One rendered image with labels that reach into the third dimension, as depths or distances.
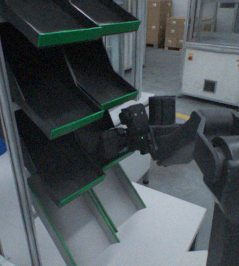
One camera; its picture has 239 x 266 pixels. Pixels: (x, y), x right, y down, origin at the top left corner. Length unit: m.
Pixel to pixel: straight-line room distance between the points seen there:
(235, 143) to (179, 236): 0.74
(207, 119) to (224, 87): 4.18
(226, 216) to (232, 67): 4.15
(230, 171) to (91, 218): 0.55
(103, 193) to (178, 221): 0.34
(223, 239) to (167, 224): 0.70
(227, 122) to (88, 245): 0.51
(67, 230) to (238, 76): 3.94
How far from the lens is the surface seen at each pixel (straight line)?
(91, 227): 0.77
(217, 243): 0.37
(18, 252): 1.00
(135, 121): 0.64
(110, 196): 0.84
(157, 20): 9.25
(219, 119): 0.37
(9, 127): 0.58
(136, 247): 0.96
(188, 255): 0.97
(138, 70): 2.04
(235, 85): 4.48
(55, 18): 0.57
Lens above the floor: 1.58
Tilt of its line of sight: 27 degrees down
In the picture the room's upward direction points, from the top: straight up
